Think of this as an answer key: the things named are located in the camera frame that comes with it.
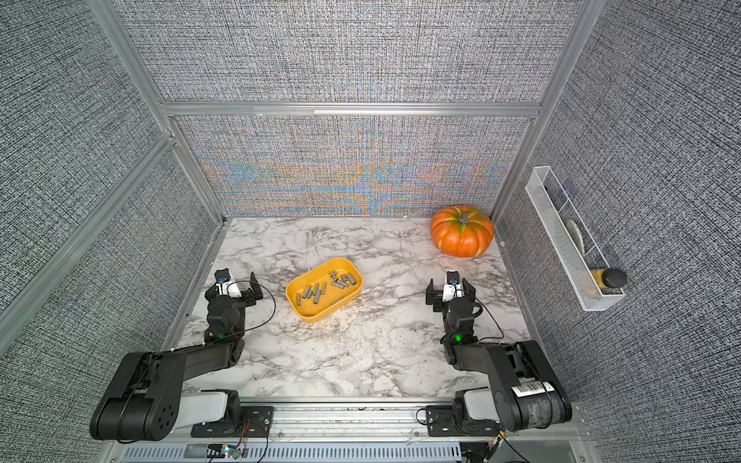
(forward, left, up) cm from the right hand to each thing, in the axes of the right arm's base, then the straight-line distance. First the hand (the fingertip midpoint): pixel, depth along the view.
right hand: (451, 273), depth 88 cm
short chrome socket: (+7, +38, -12) cm, 40 cm away
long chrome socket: (+5, +31, -12) cm, 34 cm away
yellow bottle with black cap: (-15, -27, +21) cm, 37 cm away
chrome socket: (+3, +35, -13) cm, 37 cm away
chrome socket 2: (0, +46, -12) cm, 47 cm away
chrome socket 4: (+2, +40, -12) cm, 42 cm away
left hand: (-1, +63, +1) cm, 63 cm away
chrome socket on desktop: (-1, +43, -12) cm, 44 cm away
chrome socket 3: (-2, +49, -13) cm, 50 cm away
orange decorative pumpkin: (+18, -8, -2) cm, 20 cm away
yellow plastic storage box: (+1, +40, -12) cm, 42 cm away
